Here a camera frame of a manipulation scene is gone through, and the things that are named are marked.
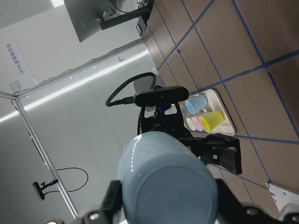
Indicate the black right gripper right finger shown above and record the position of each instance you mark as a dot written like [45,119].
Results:
[226,198]

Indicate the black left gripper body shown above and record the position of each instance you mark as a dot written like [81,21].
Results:
[215,149]

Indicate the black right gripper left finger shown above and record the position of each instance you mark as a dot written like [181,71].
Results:
[113,196]

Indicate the blue-grey ikea cup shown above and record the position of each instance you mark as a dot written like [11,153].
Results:
[163,182]

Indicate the yellow cup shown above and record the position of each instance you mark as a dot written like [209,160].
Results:
[211,120]

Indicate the pink cup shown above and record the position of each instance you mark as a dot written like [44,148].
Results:
[197,123]

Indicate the cream white cup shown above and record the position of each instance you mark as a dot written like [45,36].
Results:
[190,123]

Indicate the grey cup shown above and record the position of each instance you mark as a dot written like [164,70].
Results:
[184,111]

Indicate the light blue cup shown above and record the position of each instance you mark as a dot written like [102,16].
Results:
[195,104]

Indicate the cream plastic tray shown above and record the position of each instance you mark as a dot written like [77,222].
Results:
[215,103]

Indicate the grey monitor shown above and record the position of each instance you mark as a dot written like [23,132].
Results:
[90,16]

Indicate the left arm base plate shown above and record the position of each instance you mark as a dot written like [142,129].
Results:
[285,198]

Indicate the black webcam on frame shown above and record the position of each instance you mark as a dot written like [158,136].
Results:
[39,188]

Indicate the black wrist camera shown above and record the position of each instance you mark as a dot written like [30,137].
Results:
[156,96]

